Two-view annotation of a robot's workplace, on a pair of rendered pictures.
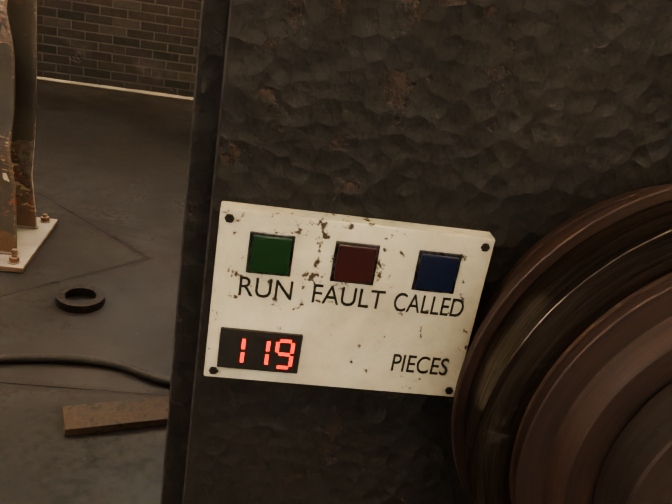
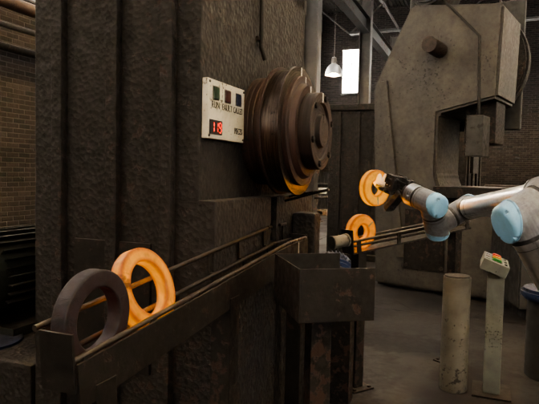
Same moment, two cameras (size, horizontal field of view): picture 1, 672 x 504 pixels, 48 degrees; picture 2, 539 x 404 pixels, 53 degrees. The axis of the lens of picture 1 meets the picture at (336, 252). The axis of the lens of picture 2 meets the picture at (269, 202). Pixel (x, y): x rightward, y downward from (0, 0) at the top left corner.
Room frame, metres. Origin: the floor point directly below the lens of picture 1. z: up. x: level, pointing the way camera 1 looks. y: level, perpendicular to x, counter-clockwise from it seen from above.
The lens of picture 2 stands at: (-0.36, 1.41, 0.96)
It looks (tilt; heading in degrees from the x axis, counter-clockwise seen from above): 3 degrees down; 300
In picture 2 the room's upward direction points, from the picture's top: 1 degrees clockwise
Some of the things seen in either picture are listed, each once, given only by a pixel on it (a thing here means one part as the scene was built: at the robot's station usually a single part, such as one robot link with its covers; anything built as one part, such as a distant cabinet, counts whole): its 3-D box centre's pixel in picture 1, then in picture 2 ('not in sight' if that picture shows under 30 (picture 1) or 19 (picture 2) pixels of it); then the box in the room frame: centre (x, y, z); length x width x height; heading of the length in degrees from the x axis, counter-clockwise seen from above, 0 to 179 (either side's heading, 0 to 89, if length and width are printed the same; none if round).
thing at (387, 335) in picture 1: (345, 305); (224, 112); (0.66, -0.02, 1.15); 0.26 x 0.02 x 0.18; 99
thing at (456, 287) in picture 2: not in sight; (455, 332); (0.13, -1.09, 0.26); 0.12 x 0.12 x 0.52
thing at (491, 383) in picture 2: not in sight; (493, 324); (-0.03, -1.15, 0.31); 0.24 x 0.16 x 0.62; 99
